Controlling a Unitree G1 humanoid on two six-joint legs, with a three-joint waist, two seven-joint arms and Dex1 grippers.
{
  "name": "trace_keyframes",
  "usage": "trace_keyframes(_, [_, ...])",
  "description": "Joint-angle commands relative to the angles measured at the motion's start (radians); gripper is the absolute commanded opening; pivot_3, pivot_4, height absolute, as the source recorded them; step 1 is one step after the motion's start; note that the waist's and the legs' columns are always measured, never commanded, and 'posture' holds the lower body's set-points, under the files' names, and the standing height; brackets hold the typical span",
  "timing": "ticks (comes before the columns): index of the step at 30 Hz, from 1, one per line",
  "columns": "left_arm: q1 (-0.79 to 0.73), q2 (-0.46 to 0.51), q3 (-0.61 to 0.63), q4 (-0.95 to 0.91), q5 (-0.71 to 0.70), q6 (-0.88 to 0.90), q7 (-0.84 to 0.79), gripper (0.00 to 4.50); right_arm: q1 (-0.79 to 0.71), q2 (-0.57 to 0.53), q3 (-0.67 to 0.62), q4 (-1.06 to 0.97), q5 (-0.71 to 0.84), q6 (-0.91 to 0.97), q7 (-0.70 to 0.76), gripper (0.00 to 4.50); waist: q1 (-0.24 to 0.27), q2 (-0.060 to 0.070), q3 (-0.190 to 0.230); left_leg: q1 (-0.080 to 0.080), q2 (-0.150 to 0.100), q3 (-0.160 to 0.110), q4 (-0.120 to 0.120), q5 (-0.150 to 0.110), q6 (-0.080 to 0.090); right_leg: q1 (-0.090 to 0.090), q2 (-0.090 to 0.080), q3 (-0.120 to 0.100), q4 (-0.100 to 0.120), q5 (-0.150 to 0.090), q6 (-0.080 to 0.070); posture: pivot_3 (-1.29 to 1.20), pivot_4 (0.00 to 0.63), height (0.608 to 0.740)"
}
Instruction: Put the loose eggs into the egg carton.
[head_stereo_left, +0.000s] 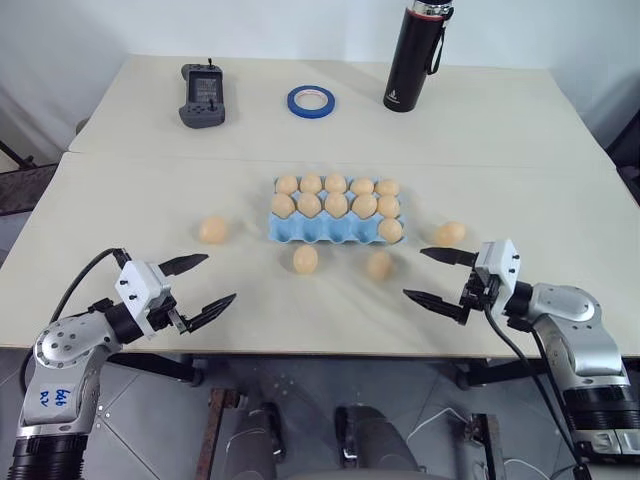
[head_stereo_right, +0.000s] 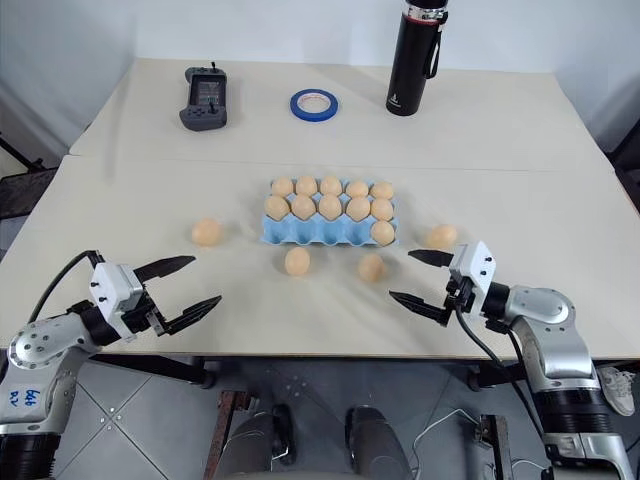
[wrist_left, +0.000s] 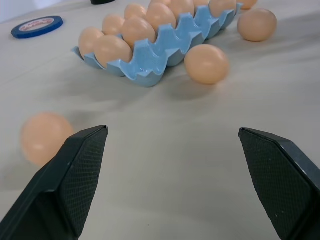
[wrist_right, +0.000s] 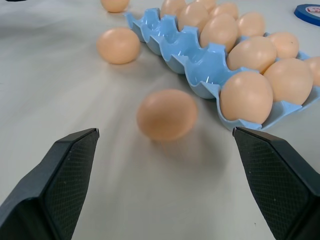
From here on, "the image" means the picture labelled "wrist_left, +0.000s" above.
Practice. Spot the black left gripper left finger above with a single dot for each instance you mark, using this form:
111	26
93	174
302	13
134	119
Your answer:
72	175

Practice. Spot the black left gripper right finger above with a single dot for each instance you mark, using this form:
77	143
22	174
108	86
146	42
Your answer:
275	172

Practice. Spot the blue egg tray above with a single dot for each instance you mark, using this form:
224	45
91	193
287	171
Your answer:
160	50

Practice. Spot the beige egg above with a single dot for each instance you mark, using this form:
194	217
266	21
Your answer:
160	2
257	25
45	138
183	7
87	38
112	23
222	5
161	16
134	11
248	3
201	2
138	32
207	64
112	51

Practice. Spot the blue tape roll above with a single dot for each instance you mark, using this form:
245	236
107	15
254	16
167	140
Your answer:
37	26

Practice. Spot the black object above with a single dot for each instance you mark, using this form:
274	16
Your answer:
101	2

